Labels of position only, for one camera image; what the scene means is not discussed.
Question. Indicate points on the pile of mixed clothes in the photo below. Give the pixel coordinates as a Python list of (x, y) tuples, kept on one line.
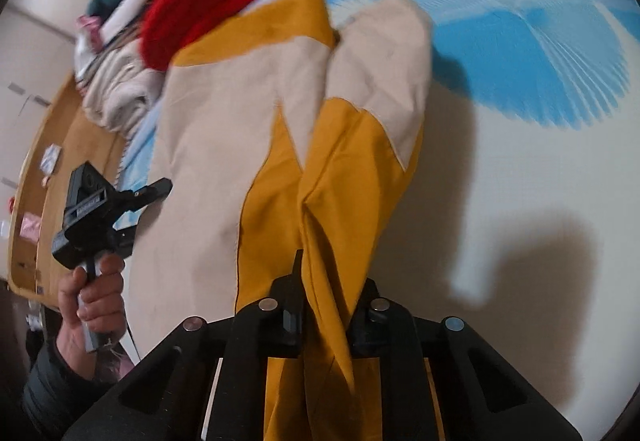
[(135, 3)]

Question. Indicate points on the small pink packet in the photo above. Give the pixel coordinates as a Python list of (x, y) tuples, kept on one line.
[(29, 226)]

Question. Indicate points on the blue and white printed blanket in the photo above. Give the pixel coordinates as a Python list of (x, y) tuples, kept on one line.
[(525, 201)]

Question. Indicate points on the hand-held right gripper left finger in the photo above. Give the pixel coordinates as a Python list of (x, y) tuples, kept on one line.
[(295, 306)]

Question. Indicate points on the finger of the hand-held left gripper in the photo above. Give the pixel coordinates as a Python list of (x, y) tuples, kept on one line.
[(125, 241), (147, 193)]

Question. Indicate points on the person's left hand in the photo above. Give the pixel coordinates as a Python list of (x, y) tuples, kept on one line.
[(102, 301)]

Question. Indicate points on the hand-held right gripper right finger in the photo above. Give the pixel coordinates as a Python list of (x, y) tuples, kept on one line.
[(365, 326)]

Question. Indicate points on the folded cream knit sweater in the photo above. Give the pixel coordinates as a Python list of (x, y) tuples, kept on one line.
[(115, 88)]

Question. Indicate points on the beige and orange jacket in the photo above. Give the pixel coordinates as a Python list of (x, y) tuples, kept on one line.
[(210, 121)]

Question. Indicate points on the small white packet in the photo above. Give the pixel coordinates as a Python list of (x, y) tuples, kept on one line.
[(51, 157)]

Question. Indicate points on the white wall socket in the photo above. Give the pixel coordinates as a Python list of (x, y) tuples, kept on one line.
[(38, 100), (15, 88)]

